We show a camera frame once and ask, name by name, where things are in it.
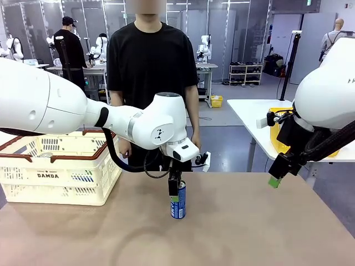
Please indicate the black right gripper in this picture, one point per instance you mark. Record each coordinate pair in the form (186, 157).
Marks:
(291, 135)

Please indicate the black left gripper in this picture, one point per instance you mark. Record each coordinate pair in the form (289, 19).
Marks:
(177, 167)

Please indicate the blue Pocari Sweat can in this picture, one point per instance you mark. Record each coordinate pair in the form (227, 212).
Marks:
(181, 205)

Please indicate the person's left forearm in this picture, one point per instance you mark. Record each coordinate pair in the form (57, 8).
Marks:
(194, 124)

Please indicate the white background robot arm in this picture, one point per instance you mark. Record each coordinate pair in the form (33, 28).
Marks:
(99, 45)
(205, 41)
(17, 48)

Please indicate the person's right forearm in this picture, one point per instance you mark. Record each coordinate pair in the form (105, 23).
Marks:
(125, 140)

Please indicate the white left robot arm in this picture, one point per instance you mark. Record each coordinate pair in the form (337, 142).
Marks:
(55, 105)

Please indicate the yellow plastic basket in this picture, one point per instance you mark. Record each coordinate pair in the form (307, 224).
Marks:
(274, 138)

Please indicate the cream folding shopping basket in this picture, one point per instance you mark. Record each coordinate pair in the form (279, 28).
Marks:
(83, 185)

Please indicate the person's left hand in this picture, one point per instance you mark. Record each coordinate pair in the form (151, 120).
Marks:
(197, 141)

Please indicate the person's right hand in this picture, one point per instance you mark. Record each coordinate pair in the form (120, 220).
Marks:
(126, 150)

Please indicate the small yellow crate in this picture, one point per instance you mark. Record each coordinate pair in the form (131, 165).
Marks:
(217, 101)

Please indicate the white shoe rack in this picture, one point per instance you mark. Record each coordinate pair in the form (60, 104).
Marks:
(249, 74)

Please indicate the black stand with white top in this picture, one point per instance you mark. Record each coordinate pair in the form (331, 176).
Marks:
(290, 66)

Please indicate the pile of black bags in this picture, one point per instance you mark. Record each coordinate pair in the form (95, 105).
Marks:
(273, 65)

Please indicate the person in black t-shirt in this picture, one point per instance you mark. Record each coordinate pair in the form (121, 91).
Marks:
(149, 61)

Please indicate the white background desk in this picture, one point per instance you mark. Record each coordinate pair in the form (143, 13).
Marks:
(94, 67)

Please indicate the mannequin with apron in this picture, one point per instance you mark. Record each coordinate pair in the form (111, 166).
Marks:
(338, 26)

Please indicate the black tripod pole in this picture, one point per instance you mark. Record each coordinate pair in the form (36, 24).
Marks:
(65, 55)

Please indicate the bystander in black with cap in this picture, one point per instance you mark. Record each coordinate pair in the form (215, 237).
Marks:
(69, 47)

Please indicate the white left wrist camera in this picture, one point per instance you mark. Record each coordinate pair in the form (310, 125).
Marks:
(206, 163)

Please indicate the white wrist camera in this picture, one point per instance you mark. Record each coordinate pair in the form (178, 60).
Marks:
(262, 123)
(206, 163)

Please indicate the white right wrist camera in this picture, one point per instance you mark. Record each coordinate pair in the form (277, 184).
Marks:
(262, 123)

